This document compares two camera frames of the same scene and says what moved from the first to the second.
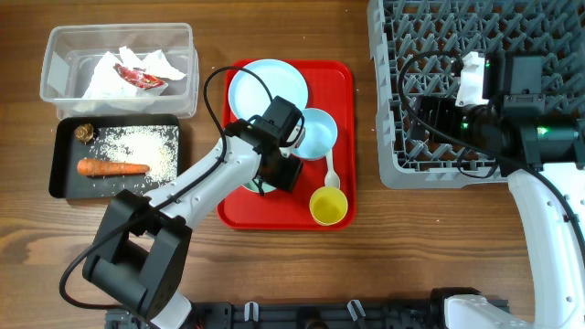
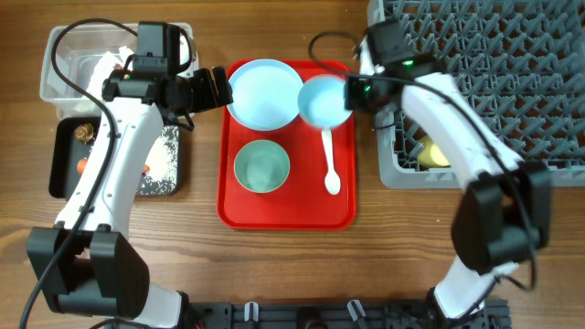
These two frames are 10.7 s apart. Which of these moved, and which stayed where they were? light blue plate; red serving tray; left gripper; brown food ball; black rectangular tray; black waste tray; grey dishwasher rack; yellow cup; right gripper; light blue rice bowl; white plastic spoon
Moved: right gripper; yellow cup; left gripper; light blue rice bowl
Stayed: light blue plate; red serving tray; black waste tray; grey dishwasher rack; white plastic spoon; brown food ball; black rectangular tray
